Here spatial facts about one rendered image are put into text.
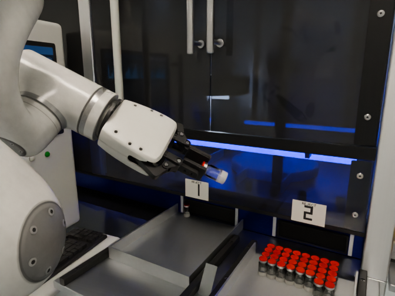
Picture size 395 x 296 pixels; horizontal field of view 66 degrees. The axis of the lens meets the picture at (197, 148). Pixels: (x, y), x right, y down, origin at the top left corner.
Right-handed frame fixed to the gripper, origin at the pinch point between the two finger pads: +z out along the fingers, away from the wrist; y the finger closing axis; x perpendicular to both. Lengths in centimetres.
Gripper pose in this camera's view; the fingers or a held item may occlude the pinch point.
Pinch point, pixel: (194, 162)
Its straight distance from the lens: 50.2
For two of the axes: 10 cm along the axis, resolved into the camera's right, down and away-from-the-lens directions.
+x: 3.6, -5.8, -7.4
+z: 8.9, 4.6, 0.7
